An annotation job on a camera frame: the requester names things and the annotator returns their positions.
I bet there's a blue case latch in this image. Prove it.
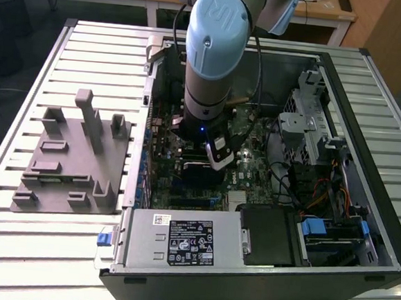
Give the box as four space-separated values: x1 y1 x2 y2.
95 230 112 249

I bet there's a black open PC case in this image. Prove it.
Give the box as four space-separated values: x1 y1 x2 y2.
96 28 401 300

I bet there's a grey plastic cage latch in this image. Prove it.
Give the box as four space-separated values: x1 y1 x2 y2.
316 135 354 159

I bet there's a green motherboard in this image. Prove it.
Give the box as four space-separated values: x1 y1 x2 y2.
139 95 285 220

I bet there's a silver metal drive cage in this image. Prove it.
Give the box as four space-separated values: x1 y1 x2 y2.
272 67 337 168

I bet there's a black wire bundle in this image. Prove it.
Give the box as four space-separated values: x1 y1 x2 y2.
264 158 312 210

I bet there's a wooden cabinet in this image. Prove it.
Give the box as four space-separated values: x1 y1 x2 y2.
337 0 401 96

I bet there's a grey case side latch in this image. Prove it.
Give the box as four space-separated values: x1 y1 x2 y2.
144 33 166 65

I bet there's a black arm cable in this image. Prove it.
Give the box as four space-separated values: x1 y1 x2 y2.
167 0 269 109

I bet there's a yellow orange wire bundle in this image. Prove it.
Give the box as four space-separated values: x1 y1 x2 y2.
305 157 357 218

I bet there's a black graphics card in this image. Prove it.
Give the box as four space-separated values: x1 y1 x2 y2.
179 158 229 192

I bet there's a black expansion slot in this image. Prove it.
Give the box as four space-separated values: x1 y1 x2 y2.
167 193 226 211

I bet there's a silver power supply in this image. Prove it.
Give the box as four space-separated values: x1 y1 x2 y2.
123 205 251 279

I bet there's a silver disk bay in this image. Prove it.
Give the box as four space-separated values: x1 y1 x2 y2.
292 213 383 274

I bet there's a grey parts rack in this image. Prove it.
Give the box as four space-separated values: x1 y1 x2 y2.
9 82 137 222

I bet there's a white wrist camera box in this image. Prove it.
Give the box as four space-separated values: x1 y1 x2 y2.
203 134 238 173

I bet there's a silver chipset heatsink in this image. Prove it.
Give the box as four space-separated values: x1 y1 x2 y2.
226 189 249 213

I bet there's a blue disk carrier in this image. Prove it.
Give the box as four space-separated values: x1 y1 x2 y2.
297 213 373 246

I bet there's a black plastic shroud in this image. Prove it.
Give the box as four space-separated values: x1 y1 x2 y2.
233 201 304 270

